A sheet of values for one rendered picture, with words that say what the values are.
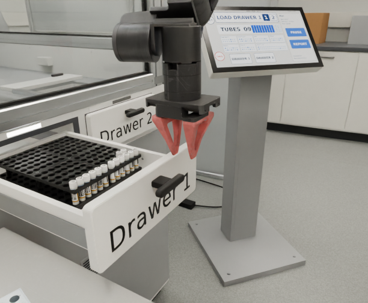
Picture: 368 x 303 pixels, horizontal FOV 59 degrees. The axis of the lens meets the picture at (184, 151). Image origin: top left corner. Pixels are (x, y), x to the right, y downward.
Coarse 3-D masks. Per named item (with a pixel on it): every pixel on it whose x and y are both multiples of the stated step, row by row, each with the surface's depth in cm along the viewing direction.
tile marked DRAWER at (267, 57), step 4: (268, 52) 134; (272, 52) 134; (256, 56) 131; (260, 56) 132; (264, 56) 132; (268, 56) 133; (272, 56) 134; (256, 60) 131; (260, 60) 131; (264, 60) 132; (268, 60) 132; (272, 60) 133
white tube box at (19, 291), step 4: (20, 288) 47; (12, 292) 46; (16, 292) 46; (20, 292) 46; (4, 296) 45; (8, 296) 45; (12, 296) 46; (16, 296) 46; (20, 296) 45; (24, 296) 45; (0, 300) 45; (4, 300) 45; (8, 300) 45; (12, 300) 46; (16, 300) 46; (20, 300) 45; (24, 300) 45; (28, 300) 45
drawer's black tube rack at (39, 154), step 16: (48, 144) 71; (64, 144) 72; (80, 144) 71; (96, 144) 72; (0, 160) 63; (16, 160) 63; (32, 160) 63; (48, 160) 64; (64, 160) 63; (80, 160) 64; (96, 160) 63; (112, 160) 64; (0, 176) 64; (16, 176) 63; (32, 176) 57; (48, 176) 57; (64, 176) 57; (80, 176) 57; (128, 176) 64; (48, 192) 58; (64, 192) 58; (80, 208) 54
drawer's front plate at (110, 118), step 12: (144, 96) 102; (108, 108) 88; (120, 108) 92; (132, 108) 96; (144, 108) 101; (96, 120) 84; (108, 120) 88; (120, 120) 93; (132, 120) 97; (144, 120) 103; (96, 132) 85; (108, 132) 89; (120, 132) 94; (132, 132) 98
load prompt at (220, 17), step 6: (216, 12) 134; (222, 12) 134; (228, 12) 135; (234, 12) 136; (240, 12) 137; (216, 18) 132; (222, 18) 133; (228, 18) 134; (234, 18) 135; (240, 18) 136; (246, 18) 137; (252, 18) 137; (258, 18) 138; (264, 18) 139; (270, 18) 140; (276, 18) 141
